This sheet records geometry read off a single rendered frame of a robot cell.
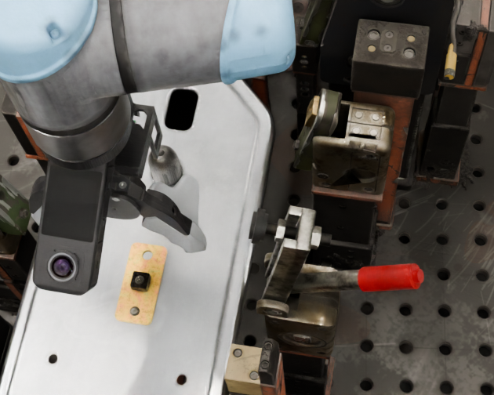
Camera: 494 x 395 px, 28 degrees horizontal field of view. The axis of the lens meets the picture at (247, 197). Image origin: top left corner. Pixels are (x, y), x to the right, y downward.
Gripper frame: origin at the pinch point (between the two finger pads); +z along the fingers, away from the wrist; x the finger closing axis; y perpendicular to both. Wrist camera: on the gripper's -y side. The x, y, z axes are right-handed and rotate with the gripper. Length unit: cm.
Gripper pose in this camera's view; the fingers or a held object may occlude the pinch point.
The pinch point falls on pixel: (121, 244)
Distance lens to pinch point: 89.7
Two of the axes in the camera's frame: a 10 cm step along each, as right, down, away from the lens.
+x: -9.8, -1.4, 1.2
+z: 0.6, 4.1, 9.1
